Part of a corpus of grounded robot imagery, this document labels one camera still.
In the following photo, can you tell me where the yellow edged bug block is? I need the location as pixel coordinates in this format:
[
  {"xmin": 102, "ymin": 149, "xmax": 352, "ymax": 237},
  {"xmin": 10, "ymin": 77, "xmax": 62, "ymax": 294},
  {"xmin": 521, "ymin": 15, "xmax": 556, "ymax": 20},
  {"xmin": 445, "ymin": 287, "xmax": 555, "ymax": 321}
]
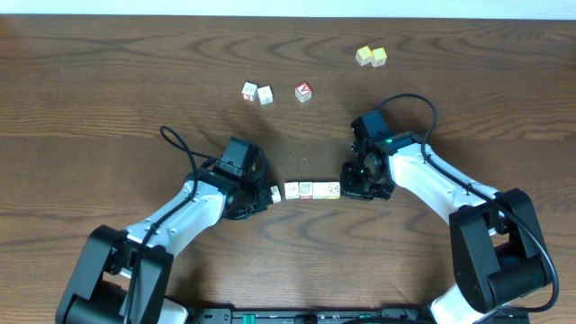
[{"xmin": 270, "ymin": 185, "xmax": 282, "ymax": 203}]

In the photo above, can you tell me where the yellow face wooden block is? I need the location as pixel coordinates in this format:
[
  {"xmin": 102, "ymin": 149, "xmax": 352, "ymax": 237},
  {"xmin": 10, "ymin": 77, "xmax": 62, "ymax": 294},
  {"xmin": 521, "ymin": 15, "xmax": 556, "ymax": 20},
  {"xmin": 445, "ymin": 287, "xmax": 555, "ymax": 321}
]
[{"xmin": 326, "ymin": 182, "xmax": 341, "ymax": 199}]

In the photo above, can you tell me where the green edged wooden block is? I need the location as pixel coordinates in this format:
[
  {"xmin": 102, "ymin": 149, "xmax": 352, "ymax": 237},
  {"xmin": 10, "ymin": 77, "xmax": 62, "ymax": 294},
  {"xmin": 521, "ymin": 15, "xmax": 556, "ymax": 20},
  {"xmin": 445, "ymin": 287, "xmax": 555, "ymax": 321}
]
[{"xmin": 284, "ymin": 182, "xmax": 300, "ymax": 200}]

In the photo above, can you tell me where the plain cream wooden block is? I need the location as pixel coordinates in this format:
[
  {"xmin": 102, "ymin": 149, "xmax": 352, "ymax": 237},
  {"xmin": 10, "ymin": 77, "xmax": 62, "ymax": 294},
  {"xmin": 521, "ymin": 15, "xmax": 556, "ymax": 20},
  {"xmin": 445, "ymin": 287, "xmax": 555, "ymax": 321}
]
[{"xmin": 312, "ymin": 182, "xmax": 329, "ymax": 200}]

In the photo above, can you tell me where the red spiral wooden block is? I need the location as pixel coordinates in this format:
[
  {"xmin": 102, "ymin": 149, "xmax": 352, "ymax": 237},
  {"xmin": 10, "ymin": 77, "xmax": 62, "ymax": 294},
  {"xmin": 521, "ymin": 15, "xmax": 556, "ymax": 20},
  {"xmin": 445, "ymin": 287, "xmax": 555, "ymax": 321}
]
[{"xmin": 299, "ymin": 182, "xmax": 313, "ymax": 200}]

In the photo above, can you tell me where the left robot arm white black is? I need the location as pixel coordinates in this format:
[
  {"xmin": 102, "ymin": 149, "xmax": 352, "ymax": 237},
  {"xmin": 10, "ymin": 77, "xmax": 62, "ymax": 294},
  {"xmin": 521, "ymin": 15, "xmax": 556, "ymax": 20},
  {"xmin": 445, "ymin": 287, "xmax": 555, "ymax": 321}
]
[{"xmin": 55, "ymin": 175, "xmax": 281, "ymax": 323}]

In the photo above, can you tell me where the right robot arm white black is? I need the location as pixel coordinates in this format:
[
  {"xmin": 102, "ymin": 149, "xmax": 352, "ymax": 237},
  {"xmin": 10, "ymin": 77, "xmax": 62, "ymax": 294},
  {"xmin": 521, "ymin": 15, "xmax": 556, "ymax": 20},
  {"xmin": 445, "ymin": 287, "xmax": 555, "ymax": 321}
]
[{"xmin": 341, "ymin": 128, "xmax": 559, "ymax": 323}]

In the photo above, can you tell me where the blue letter white block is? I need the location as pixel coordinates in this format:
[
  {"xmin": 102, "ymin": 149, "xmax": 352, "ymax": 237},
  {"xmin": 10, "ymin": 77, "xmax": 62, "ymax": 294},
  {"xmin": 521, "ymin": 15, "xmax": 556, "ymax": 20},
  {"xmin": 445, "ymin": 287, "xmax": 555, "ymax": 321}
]
[{"xmin": 257, "ymin": 85, "xmax": 274, "ymax": 104}]

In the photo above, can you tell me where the red number three block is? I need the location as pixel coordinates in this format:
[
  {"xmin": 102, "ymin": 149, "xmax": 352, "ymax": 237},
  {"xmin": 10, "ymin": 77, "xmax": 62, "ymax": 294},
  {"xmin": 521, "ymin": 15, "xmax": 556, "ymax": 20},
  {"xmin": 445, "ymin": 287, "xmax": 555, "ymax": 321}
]
[{"xmin": 241, "ymin": 82, "xmax": 257, "ymax": 102}]

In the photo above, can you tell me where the red letter A block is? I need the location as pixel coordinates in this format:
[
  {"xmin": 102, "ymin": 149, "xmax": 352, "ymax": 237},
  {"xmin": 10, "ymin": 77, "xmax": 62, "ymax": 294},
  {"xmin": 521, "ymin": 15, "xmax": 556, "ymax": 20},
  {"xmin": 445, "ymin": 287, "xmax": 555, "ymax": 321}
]
[{"xmin": 295, "ymin": 82, "xmax": 313, "ymax": 103}]

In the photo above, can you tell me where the yellow block right of pair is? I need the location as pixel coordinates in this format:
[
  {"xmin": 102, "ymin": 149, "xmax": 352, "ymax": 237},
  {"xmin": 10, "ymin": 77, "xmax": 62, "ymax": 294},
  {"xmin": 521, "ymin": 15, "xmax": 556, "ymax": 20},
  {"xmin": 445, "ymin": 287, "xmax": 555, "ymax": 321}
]
[{"xmin": 371, "ymin": 47, "xmax": 388, "ymax": 68}]

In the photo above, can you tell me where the yellow block of pair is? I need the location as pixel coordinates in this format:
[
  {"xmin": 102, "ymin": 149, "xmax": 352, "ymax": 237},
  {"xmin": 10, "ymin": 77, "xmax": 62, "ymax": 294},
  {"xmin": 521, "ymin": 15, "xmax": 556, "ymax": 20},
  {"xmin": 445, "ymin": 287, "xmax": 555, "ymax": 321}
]
[
  {"xmin": 355, "ymin": 46, "xmax": 373, "ymax": 66},
  {"xmin": 371, "ymin": 47, "xmax": 388, "ymax": 68}
]

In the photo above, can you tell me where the yellow block left of pair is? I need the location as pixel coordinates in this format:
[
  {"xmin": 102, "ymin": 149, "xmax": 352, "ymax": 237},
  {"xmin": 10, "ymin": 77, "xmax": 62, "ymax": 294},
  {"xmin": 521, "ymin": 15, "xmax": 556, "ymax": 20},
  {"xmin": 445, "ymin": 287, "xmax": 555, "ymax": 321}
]
[{"xmin": 355, "ymin": 46, "xmax": 373, "ymax": 66}]

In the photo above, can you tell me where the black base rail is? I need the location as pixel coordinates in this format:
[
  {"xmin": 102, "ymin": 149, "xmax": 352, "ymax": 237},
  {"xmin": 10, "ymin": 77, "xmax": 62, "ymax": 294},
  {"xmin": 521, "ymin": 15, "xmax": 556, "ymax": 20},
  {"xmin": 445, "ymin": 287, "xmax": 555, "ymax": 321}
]
[{"xmin": 185, "ymin": 307, "xmax": 436, "ymax": 324}]

